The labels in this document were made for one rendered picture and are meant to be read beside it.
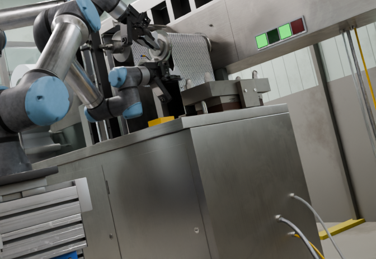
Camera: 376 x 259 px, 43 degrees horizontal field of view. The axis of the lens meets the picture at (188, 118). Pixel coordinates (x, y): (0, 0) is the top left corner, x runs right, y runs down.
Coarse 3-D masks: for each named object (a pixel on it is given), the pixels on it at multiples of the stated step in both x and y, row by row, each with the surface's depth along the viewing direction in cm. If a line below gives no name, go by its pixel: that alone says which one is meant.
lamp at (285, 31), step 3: (288, 24) 197; (279, 27) 200; (282, 27) 199; (285, 27) 198; (288, 27) 197; (279, 30) 200; (282, 30) 199; (285, 30) 198; (288, 30) 197; (282, 33) 200; (285, 33) 198; (288, 33) 198; (282, 36) 200; (285, 36) 199
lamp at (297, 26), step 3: (300, 18) 193; (294, 21) 195; (297, 21) 194; (300, 21) 193; (291, 24) 196; (294, 24) 195; (297, 24) 194; (300, 24) 193; (294, 27) 195; (297, 27) 195; (300, 27) 194; (303, 27) 193; (294, 30) 196; (297, 30) 195; (300, 30) 194; (303, 30) 193; (294, 33) 196
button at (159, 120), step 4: (168, 116) 172; (172, 116) 174; (152, 120) 172; (156, 120) 171; (160, 120) 169; (164, 120) 170; (168, 120) 172; (148, 124) 174; (152, 124) 172; (156, 124) 171
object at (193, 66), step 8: (176, 56) 202; (184, 56) 205; (192, 56) 209; (200, 56) 213; (208, 56) 217; (176, 64) 201; (184, 64) 204; (192, 64) 208; (200, 64) 212; (208, 64) 215; (184, 72) 203; (192, 72) 207; (200, 72) 210; (184, 80) 202; (192, 80) 206; (200, 80) 209
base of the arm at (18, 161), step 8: (8, 136) 122; (16, 136) 125; (0, 144) 120; (8, 144) 122; (16, 144) 124; (0, 152) 119; (8, 152) 120; (16, 152) 122; (24, 152) 126; (0, 160) 119; (8, 160) 119; (16, 160) 121; (24, 160) 125; (0, 168) 118; (8, 168) 118; (16, 168) 120; (24, 168) 122; (0, 176) 117
